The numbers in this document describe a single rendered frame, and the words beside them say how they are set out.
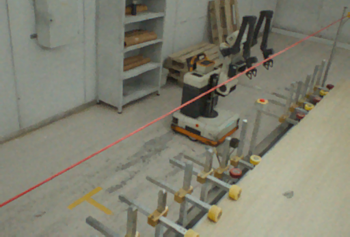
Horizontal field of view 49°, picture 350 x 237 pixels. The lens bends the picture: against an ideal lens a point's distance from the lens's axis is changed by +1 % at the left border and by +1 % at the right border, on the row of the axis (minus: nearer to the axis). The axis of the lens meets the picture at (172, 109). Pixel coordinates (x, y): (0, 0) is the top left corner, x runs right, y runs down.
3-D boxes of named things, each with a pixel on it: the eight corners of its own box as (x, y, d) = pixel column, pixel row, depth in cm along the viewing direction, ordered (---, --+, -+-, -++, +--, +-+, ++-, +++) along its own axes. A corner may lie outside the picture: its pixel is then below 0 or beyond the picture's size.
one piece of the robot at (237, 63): (223, 76, 430) (226, 57, 420) (234, 70, 450) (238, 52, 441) (236, 79, 422) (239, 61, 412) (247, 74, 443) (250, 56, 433)
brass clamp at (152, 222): (145, 222, 206) (146, 216, 204) (160, 210, 216) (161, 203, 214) (154, 228, 203) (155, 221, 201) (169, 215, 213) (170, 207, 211)
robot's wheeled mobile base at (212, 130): (169, 129, 481) (171, 112, 470) (195, 113, 528) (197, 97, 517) (214, 149, 448) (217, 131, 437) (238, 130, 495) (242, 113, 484)
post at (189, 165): (178, 224, 240) (185, 161, 219) (180, 221, 243) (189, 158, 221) (182, 227, 238) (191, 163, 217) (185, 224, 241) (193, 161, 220)
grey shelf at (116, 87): (96, 103, 535) (96, -10, 467) (137, 86, 603) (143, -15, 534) (119, 114, 514) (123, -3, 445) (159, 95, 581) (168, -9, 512)
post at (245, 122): (232, 173, 297) (243, 119, 275) (234, 171, 299) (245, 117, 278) (236, 175, 295) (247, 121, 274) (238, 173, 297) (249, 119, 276)
